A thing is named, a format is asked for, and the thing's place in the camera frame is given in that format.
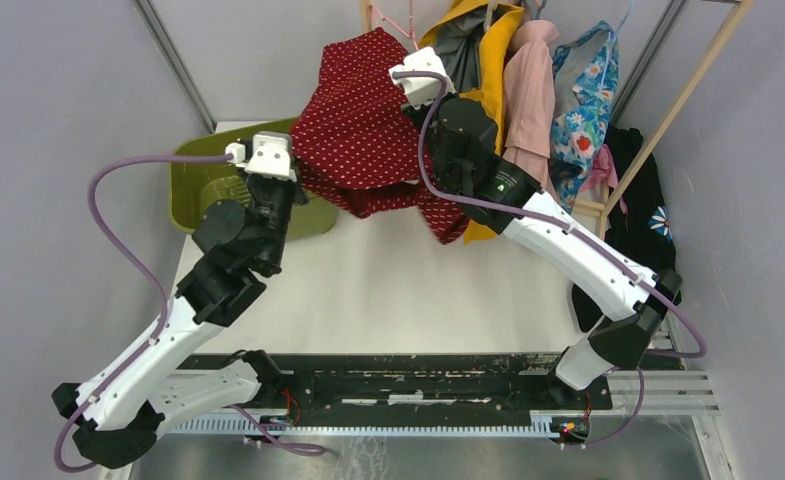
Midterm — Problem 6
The black garment with flower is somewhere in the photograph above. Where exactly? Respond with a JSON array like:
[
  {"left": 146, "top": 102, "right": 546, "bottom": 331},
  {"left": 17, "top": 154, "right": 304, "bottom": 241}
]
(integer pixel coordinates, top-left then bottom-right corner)
[{"left": 570, "top": 124, "right": 678, "bottom": 334}]

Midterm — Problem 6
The wooden clothes rack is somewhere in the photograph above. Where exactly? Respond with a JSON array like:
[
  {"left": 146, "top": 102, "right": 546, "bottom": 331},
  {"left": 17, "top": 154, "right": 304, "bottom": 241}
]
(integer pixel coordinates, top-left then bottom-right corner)
[{"left": 360, "top": 0, "right": 756, "bottom": 241}]

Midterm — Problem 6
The red polka dot skirt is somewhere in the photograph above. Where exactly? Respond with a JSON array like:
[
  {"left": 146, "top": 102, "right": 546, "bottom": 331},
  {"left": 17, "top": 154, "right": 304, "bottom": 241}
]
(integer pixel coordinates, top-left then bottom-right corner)
[{"left": 289, "top": 28, "right": 469, "bottom": 244}]

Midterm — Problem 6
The pink wire hanger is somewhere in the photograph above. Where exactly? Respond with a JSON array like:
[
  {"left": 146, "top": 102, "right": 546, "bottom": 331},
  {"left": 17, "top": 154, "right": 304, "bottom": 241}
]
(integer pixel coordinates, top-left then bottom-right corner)
[{"left": 362, "top": 1, "right": 419, "bottom": 50}]

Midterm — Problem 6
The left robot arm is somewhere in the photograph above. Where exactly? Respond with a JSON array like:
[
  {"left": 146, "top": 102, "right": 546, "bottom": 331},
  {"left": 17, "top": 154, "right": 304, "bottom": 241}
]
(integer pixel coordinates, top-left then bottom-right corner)
[{"left": 52, "top": 174, "right": 306, "bottom": 469}]

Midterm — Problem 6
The green plastic basket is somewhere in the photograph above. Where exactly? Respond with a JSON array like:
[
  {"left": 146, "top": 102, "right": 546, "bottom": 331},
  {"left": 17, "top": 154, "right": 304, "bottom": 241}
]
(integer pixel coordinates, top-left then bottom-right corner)
[{"left": 170, "top": 118, "right": 338, "bottom": 240}]

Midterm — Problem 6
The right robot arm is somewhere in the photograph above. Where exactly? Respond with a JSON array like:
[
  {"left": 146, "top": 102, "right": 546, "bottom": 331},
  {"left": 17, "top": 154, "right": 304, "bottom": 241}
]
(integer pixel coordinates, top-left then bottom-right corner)
[{"left": 419, "top": 94, "right": 682, "bottom": 391}]

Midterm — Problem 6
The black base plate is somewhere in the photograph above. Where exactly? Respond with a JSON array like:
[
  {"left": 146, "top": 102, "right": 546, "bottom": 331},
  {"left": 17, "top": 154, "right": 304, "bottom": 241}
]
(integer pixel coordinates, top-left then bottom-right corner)
[{"left": 179, "top": 352, "right": 614, "bottom": 429}]

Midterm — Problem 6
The yellow skirt grey lining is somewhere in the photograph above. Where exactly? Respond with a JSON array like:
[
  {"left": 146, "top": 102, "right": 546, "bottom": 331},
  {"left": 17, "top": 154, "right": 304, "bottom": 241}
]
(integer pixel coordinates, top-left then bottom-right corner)
[{"left": 419, "top": 1, "right": 539, "bottom": 208}]

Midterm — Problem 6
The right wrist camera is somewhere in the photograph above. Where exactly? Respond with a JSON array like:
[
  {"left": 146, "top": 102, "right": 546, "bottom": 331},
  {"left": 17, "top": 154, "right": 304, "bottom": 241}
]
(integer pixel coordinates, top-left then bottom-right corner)
[{"left": 389, "top": 47, "right": 456, "bottom": 109}]

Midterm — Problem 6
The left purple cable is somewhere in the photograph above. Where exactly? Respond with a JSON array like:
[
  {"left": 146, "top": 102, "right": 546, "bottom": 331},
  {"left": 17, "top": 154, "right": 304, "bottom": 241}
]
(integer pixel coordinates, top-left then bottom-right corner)
[{"left": 54, "top": 153, "right": 328, "bottom": 474}]

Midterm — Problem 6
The blue floral garment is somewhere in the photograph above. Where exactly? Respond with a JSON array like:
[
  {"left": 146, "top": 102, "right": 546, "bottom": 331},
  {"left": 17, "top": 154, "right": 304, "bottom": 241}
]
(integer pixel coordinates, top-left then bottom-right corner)
[{"left": 549, "top": 21, "right": 619, "bottom": 212}]

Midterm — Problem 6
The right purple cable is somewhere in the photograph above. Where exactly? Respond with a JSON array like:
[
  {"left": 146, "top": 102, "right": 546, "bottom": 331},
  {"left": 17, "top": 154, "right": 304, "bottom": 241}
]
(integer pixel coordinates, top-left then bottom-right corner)
[{"left": 391, "top": 70, "right": 709, "bottom": 449}]

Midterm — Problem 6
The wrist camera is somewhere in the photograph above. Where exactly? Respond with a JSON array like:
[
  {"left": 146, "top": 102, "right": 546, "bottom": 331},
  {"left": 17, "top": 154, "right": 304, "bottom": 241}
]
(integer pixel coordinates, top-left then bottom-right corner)
[
  {"left": 389, "top": 47, "right": 456, "bottom": 109},
  {"left": 224, "top": 131, "right": 297, "bottom": 182}
]

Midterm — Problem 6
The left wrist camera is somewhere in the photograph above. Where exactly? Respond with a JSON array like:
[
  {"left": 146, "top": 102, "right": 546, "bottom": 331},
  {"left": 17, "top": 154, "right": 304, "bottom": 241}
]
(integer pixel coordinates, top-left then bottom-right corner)
[{"left": 224, "top": 131, "right": 297, "bottom": 182}]

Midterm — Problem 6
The pink garment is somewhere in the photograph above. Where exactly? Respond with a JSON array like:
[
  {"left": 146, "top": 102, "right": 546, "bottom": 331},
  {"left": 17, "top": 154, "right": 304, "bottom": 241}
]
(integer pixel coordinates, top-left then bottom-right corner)
[{"left": 503, "top": 20, "right": 559, "bottom": 196}]

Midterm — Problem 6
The purple cable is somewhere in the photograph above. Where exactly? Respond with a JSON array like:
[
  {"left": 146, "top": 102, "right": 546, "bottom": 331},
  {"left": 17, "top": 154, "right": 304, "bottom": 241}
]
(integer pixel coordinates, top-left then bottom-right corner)
[
  {"left": 54, "top": 153, "right": 328, "bottom": 474},
  {"left": 391, "top": 70, "right": 709, "bottom": 449}
]

